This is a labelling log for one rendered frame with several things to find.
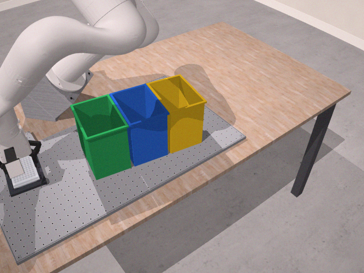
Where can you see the green open-top bin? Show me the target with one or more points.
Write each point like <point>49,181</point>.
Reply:
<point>103,135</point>

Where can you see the blue bin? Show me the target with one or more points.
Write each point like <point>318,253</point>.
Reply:
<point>147,120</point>

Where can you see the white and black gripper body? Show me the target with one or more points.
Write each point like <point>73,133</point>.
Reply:
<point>19,142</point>

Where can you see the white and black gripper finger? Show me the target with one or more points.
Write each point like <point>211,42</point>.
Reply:
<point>35,151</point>
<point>2,166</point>

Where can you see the yellow bin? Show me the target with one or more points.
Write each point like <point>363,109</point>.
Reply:
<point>186,111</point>

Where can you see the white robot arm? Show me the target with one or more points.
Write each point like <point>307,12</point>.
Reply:
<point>63,49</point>

